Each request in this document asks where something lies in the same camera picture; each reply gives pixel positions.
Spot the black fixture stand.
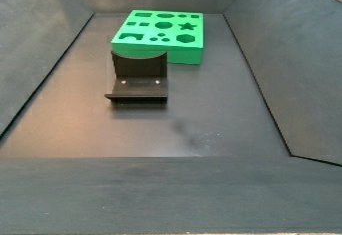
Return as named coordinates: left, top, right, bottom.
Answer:
left=104, top=52, right=168, bottom=101

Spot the green shape sorting board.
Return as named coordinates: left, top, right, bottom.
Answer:
left=111, top=10, right=204, bottom=65

